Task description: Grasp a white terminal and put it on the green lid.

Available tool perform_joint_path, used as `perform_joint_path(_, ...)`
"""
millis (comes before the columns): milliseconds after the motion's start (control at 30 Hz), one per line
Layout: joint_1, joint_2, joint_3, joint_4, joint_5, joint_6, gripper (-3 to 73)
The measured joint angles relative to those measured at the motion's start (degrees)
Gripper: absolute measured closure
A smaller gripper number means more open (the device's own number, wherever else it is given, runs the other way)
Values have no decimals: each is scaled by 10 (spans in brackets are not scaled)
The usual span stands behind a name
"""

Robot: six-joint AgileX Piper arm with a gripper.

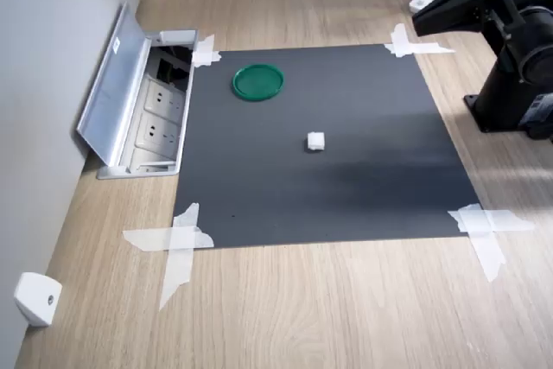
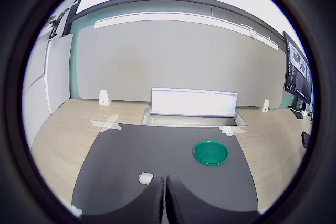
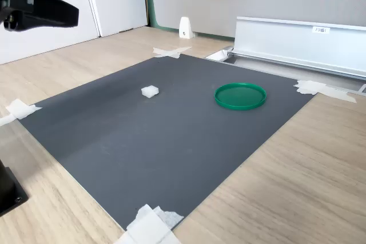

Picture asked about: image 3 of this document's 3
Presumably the silver cable duct lid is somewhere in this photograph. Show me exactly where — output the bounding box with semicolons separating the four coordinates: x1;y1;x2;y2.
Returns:
233;16;366;81

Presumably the silver cable duct frame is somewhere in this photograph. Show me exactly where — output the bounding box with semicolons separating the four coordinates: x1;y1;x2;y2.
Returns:
205;46;366;97

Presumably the white drawer cabinet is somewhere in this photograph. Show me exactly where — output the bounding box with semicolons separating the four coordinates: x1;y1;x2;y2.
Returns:
0;0;101;65

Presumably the round green lid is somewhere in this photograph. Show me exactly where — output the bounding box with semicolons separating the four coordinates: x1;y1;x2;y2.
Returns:
214;82;268;111

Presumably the dark grey mat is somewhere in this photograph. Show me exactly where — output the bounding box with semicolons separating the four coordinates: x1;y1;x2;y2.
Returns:
18;53;320;232

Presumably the small white bracket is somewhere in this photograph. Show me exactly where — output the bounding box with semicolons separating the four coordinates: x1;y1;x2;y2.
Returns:
179;16;195;39

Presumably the small white plastic terminal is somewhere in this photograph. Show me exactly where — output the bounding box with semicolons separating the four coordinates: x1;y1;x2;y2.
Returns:
141;85;160;99

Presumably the white masking tape piece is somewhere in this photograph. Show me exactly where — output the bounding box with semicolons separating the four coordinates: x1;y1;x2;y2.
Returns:
114;203;185;244
152;46;193;59
293;79;357;104
0;98;43;127

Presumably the green partition frame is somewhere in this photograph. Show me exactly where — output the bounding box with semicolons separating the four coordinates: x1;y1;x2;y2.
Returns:
142;0;236;41

